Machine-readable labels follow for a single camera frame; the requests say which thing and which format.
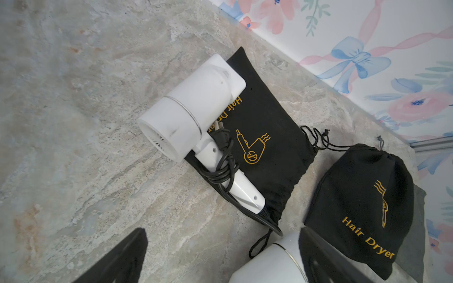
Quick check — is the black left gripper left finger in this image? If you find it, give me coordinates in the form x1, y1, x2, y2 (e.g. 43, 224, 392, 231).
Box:
75, 228, 148, 283

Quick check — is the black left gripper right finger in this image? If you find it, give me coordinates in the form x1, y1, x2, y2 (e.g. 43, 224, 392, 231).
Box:
298, 227, 371, 283

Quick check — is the white hair dryer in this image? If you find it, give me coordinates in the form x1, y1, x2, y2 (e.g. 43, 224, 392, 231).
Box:
137, 54, 265, 215
230, 232, 308, 283

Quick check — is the plain black drawstring pouch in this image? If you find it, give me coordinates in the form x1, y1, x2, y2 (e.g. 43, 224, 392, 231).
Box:
304, 137, 414, 280

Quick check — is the black pouch with gold logo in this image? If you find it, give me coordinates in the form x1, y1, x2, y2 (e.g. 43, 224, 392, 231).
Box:
185, 46, 355, 259

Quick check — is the grey fabric drawstring pouch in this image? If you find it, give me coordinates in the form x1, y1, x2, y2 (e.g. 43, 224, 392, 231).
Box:
396, 185, 427, 283

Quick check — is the aluminium corner post right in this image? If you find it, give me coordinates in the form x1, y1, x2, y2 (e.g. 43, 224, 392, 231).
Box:
410, 136, 453, 153

